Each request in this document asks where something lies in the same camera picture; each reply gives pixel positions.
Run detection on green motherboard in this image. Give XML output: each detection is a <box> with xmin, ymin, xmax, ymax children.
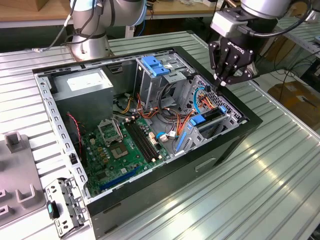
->
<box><xmin>81</xmin><ymin>116</ymin><xmax>171</xmax><ymax>198</ymax></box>

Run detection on cardboard box on floor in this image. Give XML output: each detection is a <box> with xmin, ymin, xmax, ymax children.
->
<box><xmin>267</xmin><ymin>81</ymin><xmax>320</xmax><ymax>126</ymax></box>

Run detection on metal socket cover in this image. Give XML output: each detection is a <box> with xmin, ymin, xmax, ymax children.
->
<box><xmin>96</xmin><ymin>119</ymin><xmax>125</xmax><ymax>147</ymax></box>

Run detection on grey metal disk bay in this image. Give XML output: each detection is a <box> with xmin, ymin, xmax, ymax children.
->
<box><xmin>172</xmin><ymin>74</ymin><xmax>249</xmax><ymax>156</ymax></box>

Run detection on RAM slot white clips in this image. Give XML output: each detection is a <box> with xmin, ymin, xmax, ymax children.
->
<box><xmin>133</xmin><ymin>116</ymin><xmax>163</xmax><ymax>160</ymax></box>
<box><xmin>126</xmin><ymin>119</ymin><xmax>156</xmax><ymax>162</ymax></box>

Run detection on grey metal drive cage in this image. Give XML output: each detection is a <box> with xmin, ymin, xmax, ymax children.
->
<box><xmin>133</xmin><ymin>52</ymin><xmax>196</xmax><ymax>111</ymax></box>

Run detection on CPU socket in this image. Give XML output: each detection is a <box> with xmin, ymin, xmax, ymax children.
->
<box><xmin>109</xmin><ymin>141</ymin><xmax>129</xmax><ymax>160</ymax></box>

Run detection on blue plastic drive latch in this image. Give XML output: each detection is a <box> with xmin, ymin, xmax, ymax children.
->
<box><xmin>140</xmin><ymin>56</ymin><xmax>171</xmax><ymax>78</ymax></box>

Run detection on grey parts rack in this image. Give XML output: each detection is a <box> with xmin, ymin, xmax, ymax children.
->
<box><xmin>0</xmin><ymin>133</ymin><xmax>49</xmax><ymax>230</ymax></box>

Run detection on grey cable with silver plug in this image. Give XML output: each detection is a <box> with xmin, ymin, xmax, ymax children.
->
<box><xmin>31</xmin><ymin>13</ymin><xmax>75</xmax><ymax>53</ymax></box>

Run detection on blue expansion slot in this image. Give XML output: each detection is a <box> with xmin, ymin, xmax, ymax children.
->
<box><xmin>99</xmin><ymin>166</ymin><xmax>141</xmax><ymax>193</ymax></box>

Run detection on red black fan wire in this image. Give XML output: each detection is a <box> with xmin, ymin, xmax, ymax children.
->
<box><xmin>66</xmin><ymin>112</ymin><xmax>84</xmax><ymax>162</ymax></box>

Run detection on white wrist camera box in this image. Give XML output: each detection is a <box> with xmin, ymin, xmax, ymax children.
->
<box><xmin>209</xmin><ymin>11</ymin><xmax>250</xmax><ymax>38</ymax></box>

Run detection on blue SATA wire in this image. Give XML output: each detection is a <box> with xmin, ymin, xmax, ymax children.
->
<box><xmin>156</xmin><ymin>84</ymin><xmax>211</xmax><ymax>141</ymax></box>

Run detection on black PC case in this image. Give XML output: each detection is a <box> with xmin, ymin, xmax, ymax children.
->
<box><xmin>32</xmin><ymin>44</ymin><xmax>264</xmax><ymax>240</ymax></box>

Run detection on red orange disk power wire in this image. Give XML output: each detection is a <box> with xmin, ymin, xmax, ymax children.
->
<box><xmin>198</xmin><ymin>91</ymin><xmax>218</xmax><ymax>111</ymax></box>

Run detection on grey power supply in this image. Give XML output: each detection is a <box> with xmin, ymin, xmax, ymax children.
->
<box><xmin>50</xmin><ymin>68</ymin><xmax>115</xmax><ymax>128</ymax></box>

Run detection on hard disk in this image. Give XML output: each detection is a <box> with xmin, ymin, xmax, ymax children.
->
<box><xmin>175</xmin><ymin>106</ymin><xmax>228</xmax><ymax>154</ymax></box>

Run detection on brown box under table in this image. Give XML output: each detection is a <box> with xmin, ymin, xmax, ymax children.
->
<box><xmin>259</xmin><ymin>34</ymin><xmax>298</xmax><ymax>62</ymax></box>

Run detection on hinged metal slot bracket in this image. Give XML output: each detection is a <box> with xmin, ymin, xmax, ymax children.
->
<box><xmin>44</xmin><ymin>176</ymin><xmax>89</xmax><ymax>238</ymax></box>

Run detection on mixed colour wire bundle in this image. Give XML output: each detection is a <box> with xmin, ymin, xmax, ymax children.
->
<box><xmin>112</xmin><ymin>92</ymin><xmax>193</xmax><ymax>137</ymax></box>

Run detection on metal slat side table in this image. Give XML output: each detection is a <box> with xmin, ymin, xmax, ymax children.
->
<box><xmin>254</xmin><ymin>17</ymin><xmax>320</xmax><ymax>73</ymax></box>

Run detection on blue black latch clip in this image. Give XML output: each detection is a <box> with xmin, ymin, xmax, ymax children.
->
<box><xmin>46</xmin><ymin>201</ymin><xmax>60</xmax><ymax>220</ymax></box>

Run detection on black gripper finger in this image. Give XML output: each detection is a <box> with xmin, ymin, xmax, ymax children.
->
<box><xmin>208</xmin><ymin>41</ymin><xmax>230</xmax><ymax>87</ymax></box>
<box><xmin>219</xmin><ymin>53</ymin><xmax>258</xmax><ymax>87</ymax></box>

